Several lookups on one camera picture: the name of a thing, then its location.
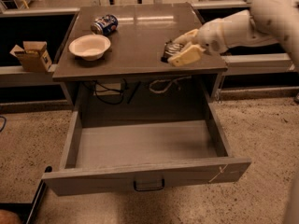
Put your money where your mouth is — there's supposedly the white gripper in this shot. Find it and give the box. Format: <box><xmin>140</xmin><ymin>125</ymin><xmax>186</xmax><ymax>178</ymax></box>
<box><xmin>167</xmin><ymin>19</ymin><xmax>232</xmax><ymax>67</ymax></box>

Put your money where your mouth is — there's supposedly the black rxbar chocolate wrapper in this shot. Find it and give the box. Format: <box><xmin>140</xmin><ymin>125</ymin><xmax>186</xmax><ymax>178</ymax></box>
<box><xmin>161</xmin><ymin>40</ymin><xmax>184</xmax><ymax>63</ymax></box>

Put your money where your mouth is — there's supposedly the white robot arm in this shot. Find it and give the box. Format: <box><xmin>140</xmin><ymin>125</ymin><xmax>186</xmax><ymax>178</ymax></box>
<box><xmin>167</xmin><ymin>0</ymin><xmax>299</xmax><ymax>66</ymax></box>

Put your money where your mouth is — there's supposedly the open grey top drawer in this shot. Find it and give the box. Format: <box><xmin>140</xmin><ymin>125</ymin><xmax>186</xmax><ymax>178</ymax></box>
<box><xmin>41</xmin><ymin>102</ymin><xmax>252</xmax><ymax>197</ymax></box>

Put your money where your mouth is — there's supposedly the grey cabinet table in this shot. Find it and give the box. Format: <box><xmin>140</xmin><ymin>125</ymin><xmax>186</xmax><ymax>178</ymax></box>
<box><xmin>53</xmin><ymin>3</ymin><xmax>226</xmax><ymax>130</ymax></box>

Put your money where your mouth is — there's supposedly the blue soda can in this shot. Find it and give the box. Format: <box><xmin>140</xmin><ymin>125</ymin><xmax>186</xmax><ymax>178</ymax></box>
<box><xmin>91</xmin><ymin>14</ymin><xmax>118</xmax><ymax>35</ymax></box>

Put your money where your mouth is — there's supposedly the white paper bowl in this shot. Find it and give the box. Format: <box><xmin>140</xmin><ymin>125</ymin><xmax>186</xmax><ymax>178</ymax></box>
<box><xmin>69</xmin><ymin>35</ymin><xmax>111</xmax><ymax>61</ymax></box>

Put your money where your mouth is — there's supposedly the small cardboard box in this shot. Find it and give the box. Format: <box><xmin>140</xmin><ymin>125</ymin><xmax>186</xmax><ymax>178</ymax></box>
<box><xmin>10</xmin><ymin>41</ymin><xmax>52</xmax><ymax>73</ymax></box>

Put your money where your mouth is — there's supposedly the white braided rope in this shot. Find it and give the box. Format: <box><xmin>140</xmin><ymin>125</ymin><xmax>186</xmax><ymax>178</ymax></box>
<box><xmin>148</xmin><ymin>76</ymin><xmax>192</xmax><ymax>95</ymax></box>

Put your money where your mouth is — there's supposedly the black cable under table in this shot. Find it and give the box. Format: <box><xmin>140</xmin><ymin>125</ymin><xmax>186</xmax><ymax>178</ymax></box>
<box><xmin>82</xmin><ymin>79</ymin><xmax>129</xmax><ymax>106</ymax></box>

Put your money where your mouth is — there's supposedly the black drawer handle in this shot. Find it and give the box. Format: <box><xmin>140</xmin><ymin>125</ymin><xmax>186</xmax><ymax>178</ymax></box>
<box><xmin>133</xmin><ymin>178</ymin><xmax>165</xmax><ymax>192</ymax></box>

